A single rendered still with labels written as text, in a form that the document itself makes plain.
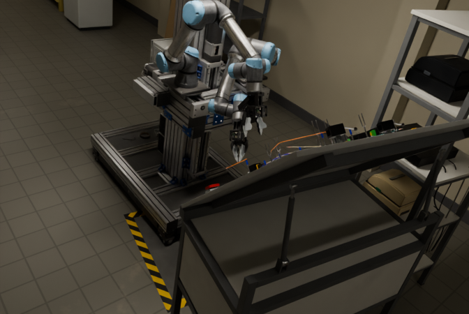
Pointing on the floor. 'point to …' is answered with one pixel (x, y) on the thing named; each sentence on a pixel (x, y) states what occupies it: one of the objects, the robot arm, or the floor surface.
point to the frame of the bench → (299, 285)
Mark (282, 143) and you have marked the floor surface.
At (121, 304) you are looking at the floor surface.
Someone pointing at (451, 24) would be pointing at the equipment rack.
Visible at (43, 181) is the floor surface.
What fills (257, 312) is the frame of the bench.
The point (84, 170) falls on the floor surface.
